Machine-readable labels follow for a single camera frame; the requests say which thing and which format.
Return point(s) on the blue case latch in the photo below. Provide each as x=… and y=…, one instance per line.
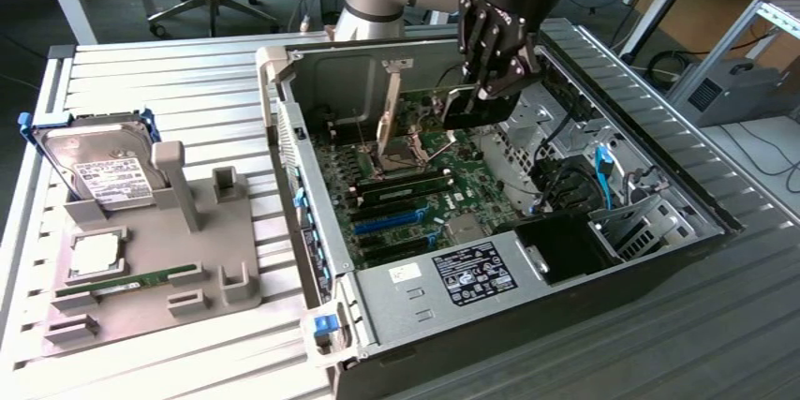
x=324, y=326

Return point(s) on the metal socket cover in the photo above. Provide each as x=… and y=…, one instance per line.
x=417, y=144

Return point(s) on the blue disk caddy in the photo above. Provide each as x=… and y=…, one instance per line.
x=24, y=128

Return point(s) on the silver hard disk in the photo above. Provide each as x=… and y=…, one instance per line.
x=93, y=147

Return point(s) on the silver slanted disk bay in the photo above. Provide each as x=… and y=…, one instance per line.
x=637, y=231

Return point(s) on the CPU socket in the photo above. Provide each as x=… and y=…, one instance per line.
x=400, y=166

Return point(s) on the black slanted pole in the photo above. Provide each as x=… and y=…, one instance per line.
x=672, y=2

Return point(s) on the open black PC case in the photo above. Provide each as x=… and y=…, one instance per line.
x=500, y=353

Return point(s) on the Nvidia graphics card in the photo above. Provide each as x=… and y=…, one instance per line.
x=463, y=116

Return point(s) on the grey parts rack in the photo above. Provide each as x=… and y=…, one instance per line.
x=156, y=250

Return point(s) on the silver power supply unit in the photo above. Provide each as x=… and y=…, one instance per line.
x=405, y=306

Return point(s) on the dark RAM stick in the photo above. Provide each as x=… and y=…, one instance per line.
x=400, y=194

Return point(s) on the thin metal locking lever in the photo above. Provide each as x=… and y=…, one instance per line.
x=361, y=137

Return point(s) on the black RAM slot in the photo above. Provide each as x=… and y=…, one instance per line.
x=431, y=178

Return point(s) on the aluminium profile frame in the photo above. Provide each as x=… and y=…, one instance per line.
x=719, y=51

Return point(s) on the black long expansion slot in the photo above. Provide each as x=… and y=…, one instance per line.
x=387, y=212
x=400, y=243
x=400, y=256

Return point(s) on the grey control box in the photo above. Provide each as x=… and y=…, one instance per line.
x=744, y=95

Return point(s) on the green motherboard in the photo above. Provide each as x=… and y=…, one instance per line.
x=481, y=175

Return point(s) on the silver chipset heatsink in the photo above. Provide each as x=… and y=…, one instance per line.
x=468, y=229

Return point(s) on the silver CPU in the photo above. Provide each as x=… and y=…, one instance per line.
x=93, y=257

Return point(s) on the black office chair base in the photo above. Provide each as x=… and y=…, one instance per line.
x=215, y=6

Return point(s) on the black plastic air duct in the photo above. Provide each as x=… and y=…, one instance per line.
x=563, y=250

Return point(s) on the silver disk bay cage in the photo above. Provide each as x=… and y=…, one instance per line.
x=519, y=142

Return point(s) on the blue slot retention clip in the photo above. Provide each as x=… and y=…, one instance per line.
x=297, y=196

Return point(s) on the green RAM stick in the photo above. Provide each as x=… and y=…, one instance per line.
x=149, y=277

